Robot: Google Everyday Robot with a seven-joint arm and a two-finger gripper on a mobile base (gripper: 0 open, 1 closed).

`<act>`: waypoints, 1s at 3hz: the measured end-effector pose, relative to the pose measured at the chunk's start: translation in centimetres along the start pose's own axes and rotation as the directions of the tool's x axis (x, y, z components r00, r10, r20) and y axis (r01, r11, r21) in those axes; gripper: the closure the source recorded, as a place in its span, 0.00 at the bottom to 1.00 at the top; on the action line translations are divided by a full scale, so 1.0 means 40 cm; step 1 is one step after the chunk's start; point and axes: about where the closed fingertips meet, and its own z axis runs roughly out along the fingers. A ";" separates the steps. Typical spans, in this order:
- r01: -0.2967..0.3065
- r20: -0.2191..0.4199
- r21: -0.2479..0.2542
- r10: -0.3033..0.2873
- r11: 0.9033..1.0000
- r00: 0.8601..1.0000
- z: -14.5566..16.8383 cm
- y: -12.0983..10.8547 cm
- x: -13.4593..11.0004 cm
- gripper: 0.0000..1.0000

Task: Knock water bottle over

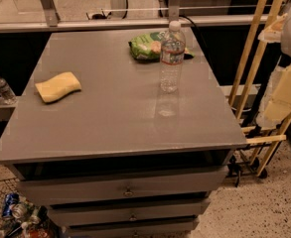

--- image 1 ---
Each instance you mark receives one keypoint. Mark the green snack bag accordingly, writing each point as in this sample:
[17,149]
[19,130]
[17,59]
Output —
[148,47]

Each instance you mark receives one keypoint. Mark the blue soda can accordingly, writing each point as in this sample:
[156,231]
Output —
[10,200]

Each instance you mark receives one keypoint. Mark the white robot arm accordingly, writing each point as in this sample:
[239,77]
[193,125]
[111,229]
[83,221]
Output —
[275,104]

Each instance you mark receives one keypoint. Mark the grey drawer cabinet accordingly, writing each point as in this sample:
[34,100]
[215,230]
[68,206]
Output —
[119,158]

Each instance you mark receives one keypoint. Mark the yellow sponge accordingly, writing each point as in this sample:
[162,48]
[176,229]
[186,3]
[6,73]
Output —
[58,87]

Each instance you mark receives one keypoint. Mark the metal railing frame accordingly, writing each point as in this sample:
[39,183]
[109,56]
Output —
[21,16]

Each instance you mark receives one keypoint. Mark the small water bottle on shelf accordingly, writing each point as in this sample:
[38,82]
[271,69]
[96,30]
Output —
[6,92]

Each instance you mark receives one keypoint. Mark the black wire basket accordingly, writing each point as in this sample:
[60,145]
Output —
[36,224]

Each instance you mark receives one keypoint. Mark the silver can in basket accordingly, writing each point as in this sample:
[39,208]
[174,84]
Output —
[20,210]

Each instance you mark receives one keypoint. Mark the clear plastic water bottle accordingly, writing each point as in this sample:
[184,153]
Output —
[171,57]

